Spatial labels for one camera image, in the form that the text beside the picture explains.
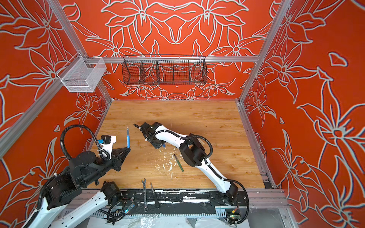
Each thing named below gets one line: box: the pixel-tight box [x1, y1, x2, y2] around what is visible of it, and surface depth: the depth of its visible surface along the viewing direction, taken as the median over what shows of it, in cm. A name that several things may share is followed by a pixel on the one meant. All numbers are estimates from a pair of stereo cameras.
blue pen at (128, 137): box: [126, 125, 130, 149], surface depth 62 cm
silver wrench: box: [141, 178, 149, 213], surface depth 76 cm
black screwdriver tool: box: [150, 182, 160, 209], surface depth 74 cm
